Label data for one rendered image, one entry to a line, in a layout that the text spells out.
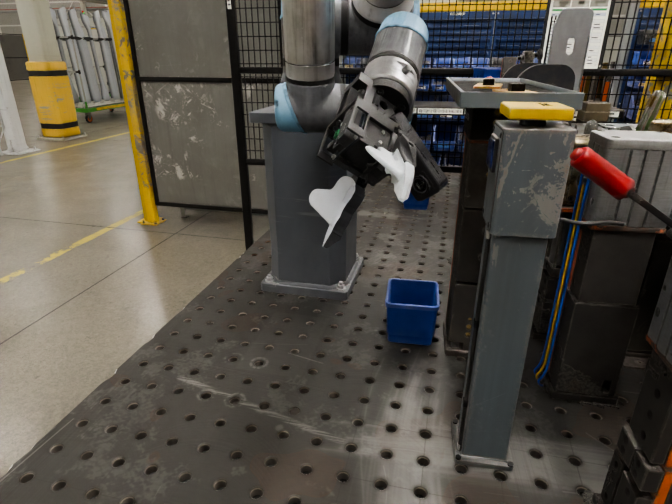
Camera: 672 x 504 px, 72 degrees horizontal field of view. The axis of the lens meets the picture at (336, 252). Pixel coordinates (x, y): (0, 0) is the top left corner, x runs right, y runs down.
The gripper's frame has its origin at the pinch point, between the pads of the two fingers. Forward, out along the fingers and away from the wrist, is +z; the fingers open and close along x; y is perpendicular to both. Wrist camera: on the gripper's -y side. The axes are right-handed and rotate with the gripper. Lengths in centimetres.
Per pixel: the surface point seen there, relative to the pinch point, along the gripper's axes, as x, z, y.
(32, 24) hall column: -602, -446, 272
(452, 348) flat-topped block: -22.1, -3.6, -35.6
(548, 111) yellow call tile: 18.8, -9.8, -6.1
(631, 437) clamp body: 10.2, 12.5, -33.0
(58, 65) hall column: -631, -428, 226
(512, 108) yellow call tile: 16.9, -9.6, -3.4
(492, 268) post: 6.9, 0.2, -13.3
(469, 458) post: -9.1, 16.6, -29.3
